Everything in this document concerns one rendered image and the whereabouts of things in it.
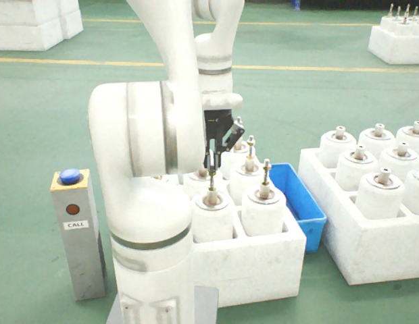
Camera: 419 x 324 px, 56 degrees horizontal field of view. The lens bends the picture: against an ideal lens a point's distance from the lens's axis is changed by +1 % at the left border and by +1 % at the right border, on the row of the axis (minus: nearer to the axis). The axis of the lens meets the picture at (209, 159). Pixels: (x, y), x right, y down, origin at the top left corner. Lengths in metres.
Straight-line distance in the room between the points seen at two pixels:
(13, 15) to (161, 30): 3.04
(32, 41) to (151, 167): 3.05
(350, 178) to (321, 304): 0.32
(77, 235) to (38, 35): 2.58
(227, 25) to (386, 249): 0.65
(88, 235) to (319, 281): 0.57
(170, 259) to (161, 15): 0.24
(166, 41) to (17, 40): 3.07
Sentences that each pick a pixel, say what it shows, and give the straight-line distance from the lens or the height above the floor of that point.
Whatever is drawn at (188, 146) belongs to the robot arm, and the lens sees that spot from 0.35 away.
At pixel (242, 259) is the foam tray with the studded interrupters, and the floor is 0.14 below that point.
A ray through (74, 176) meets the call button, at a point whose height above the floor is 0.33.
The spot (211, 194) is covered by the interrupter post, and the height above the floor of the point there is 0.27.
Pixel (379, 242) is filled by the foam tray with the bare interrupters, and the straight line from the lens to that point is 1.01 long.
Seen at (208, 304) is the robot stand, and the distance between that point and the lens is 0.59.
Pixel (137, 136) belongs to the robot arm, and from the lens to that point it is 0.34.
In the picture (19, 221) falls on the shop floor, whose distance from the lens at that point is 1.34.
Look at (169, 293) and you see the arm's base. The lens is 0.46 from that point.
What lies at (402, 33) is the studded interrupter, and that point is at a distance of 3.04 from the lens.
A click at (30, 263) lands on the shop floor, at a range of 1.17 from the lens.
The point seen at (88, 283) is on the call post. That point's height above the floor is 0.05.
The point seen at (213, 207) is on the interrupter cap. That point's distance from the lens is 0.84.
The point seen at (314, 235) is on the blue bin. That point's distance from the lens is 1.09.
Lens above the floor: 0.75
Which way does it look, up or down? 29 degrees down
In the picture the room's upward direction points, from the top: straight up
